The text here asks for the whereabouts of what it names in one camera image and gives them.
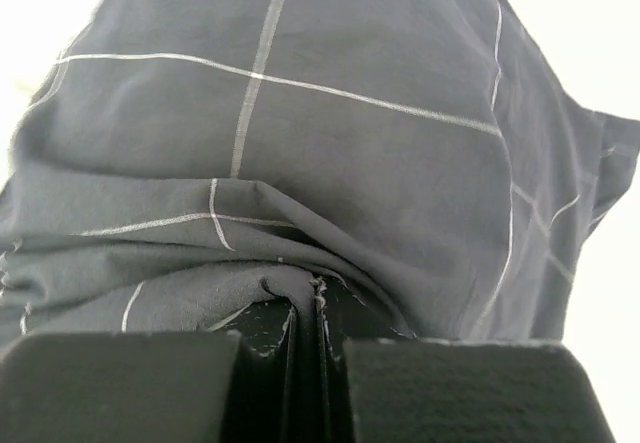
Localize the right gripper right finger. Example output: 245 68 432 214
294 277 408 442

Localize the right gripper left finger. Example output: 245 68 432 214
207 300 295 442

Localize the dark grey checked pillowcase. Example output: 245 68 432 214
1 0 639 345

